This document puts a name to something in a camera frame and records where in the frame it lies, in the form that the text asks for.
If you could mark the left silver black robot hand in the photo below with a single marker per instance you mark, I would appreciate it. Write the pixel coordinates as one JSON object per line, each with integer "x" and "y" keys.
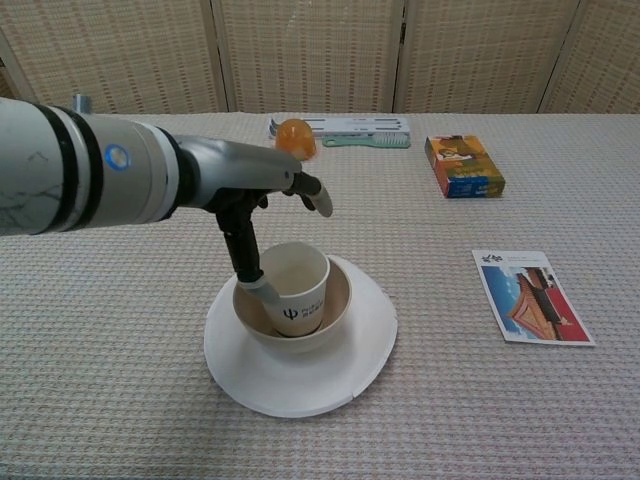
{"x": 240, "y": 165}

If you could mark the white paper cup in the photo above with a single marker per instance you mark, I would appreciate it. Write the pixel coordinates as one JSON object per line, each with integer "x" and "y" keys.
{"x": 305, "y": 285}

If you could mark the beige bowl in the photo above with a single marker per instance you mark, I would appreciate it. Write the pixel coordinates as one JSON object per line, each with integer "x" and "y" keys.
{"x": 335, "y": 305}

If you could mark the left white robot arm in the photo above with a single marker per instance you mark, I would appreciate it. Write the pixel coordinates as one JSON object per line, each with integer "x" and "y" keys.
{"x": 75, "y": 170}

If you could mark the white paper plate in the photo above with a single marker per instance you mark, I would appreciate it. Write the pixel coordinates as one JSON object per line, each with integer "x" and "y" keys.
{"x": 300, "y": 385}

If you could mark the white folding stand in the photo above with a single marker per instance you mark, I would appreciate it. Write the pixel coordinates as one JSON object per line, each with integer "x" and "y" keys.
{"x": 360, "y": 124}

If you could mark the green comb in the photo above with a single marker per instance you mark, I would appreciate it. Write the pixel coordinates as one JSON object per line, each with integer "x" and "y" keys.
{"x": 365, "y": 142}

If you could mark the woven folding screen panel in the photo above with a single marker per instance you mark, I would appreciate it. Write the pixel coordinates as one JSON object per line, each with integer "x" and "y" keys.
{"x": 605, "y": 60}
{"x": 310, "y": 55}
{"x": 485, "y": 55}
{"x": 115, "y": 55}

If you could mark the colourful card box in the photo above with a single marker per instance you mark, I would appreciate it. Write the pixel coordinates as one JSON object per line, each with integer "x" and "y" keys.
{"x": 465, "y": 167}

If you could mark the beige woven tablecloth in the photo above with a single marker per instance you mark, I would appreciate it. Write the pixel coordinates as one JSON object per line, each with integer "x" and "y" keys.
{"x": 450, "y": 400}

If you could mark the red roof postcard booklet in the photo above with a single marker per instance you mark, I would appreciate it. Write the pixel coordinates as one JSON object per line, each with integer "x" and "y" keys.
{"x": 532, "y": 300}

